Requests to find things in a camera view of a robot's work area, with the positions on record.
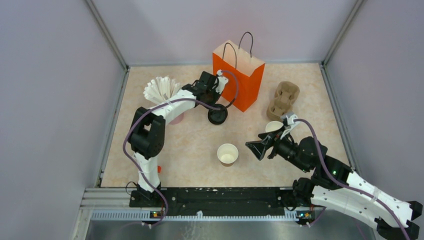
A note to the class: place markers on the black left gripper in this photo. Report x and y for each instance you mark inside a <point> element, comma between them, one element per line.
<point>216,94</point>

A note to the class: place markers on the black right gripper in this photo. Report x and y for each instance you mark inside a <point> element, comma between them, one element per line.
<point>259,147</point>

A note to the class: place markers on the brown paper coffee cup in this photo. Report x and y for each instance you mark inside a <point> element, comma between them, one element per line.
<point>227,154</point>

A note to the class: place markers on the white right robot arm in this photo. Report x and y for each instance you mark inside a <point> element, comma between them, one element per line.
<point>336,186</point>

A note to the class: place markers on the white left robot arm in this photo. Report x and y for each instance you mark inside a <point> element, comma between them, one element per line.
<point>146,136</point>

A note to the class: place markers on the brown paper cup stack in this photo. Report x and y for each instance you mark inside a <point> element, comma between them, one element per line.
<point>273,126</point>

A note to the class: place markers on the black lid stack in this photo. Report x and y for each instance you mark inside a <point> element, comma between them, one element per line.
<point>217,117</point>

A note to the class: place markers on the pink straw holder cup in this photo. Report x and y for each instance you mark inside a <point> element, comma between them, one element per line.
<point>177,119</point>

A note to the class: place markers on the orange paper bag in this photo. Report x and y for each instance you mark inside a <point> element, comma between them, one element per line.
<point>244,71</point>

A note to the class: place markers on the cardboard cup carrier stack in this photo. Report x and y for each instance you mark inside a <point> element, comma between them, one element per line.
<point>285,96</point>

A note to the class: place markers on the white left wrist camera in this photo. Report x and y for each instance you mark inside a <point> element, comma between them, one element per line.
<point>222,81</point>

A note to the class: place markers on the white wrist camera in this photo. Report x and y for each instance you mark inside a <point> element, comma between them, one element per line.
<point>289,123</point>
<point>222,81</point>

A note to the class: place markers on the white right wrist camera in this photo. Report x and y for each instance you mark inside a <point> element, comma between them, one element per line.
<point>289,123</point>

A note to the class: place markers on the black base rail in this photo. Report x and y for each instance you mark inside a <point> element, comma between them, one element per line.
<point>220,201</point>

